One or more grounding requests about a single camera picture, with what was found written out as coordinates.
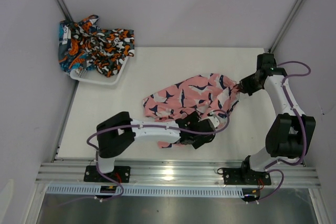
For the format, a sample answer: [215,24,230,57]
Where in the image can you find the pink shark print shorts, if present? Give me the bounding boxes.
[142,73,241,149]

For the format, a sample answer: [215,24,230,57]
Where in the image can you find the orange camouflage shorts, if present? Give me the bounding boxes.
[68,15,135,78]

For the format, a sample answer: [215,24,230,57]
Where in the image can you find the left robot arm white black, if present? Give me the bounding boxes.
[95,111,220,182]

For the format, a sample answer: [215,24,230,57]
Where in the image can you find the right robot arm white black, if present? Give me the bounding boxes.
[238,53,316,184]

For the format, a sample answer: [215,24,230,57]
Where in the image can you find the blue orange patterned shorts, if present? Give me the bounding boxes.
[58,20,90,73]

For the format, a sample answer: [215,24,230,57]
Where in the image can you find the white plastic basket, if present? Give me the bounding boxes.
[69,57,128,87]

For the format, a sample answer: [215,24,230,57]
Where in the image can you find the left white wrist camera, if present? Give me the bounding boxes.
[200,115,221,129]

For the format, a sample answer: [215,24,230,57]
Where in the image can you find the right aluminium frame post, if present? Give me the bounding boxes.
[265,0,306,53]

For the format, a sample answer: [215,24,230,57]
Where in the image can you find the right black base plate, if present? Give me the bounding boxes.
[222,167,271,186]

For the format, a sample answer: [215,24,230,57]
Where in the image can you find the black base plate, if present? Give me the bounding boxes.
[83,165,131,183]
[222,167,271,186]

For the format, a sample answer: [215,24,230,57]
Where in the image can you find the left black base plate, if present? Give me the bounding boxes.
[83,165,131,183]

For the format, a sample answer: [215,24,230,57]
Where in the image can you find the aluminium mounting rail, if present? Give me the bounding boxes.
[35,159,321,189]

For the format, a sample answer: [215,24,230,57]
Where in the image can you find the white slotted cable duct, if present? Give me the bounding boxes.
[46,184,244,198]

